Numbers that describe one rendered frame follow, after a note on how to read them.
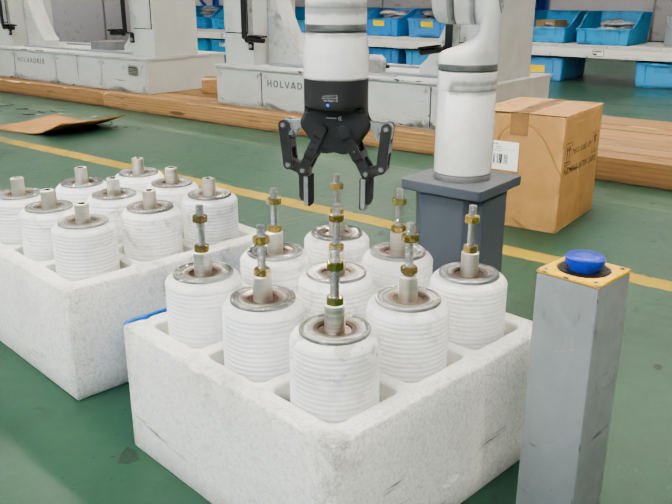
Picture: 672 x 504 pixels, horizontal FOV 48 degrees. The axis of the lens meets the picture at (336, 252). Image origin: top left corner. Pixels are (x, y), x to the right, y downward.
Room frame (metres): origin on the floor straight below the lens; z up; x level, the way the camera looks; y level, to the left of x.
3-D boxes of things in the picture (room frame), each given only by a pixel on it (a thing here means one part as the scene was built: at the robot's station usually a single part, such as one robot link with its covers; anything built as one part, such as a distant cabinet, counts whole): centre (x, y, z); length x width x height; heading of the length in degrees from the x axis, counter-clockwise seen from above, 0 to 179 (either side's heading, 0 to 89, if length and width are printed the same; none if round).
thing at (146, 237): (1.20, 0.31, 0.16); 0.10 x 0.10 x 0.18
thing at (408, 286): (0.80, -0.08, 0.26); 0.02 x 0.02 x 0.03
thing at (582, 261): (0.73, -0.26, 0.32); 0.04 x 0.04 x 0.02
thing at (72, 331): (1.28, 0.39, 0.09); 0.39 x 0.39 x 0.18; 45
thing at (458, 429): (0.89, 0.00, 0.09); 0.39 x 0.39 x 0.18; 45
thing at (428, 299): (0.80, -0.08, 0.25); 0.08 x 0.08 x 0.01
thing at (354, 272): (0.89, 0.00, 0.25); 0.08 x 0.08 x 0.01
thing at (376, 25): (6.52, -0.49, 0.36); 0.50 x 0.38 x 0.21; 142
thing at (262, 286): (0.80, 0.08, 0.26); 0.02 x 0.02 x 0.03
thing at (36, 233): (1.20, 0.47, 0.16); 0.10 x 0.10 x 0.18
